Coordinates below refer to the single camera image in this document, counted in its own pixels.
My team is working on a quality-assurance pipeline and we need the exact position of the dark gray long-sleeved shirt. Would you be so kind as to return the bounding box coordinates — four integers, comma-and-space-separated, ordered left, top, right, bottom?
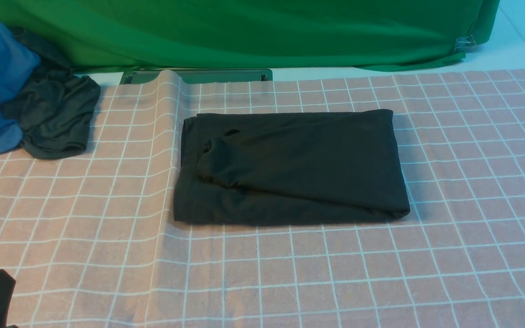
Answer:
173, 109, 411, 226

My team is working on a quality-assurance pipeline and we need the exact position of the pink checkered tablecloth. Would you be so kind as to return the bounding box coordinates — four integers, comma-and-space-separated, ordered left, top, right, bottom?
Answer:
0, 69, 525, 328

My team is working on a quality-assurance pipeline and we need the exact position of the dark gray crumpled garment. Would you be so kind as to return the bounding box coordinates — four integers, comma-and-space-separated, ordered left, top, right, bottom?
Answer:
1, 27, 101, 160

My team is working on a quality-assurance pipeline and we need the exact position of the green backdrop cloth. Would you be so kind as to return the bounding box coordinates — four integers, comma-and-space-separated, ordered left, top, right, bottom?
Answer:
0, 0, 499, 72

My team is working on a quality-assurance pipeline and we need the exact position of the metal binder clip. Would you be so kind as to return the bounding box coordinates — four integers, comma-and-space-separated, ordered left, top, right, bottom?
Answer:
454, 35, 477, 52

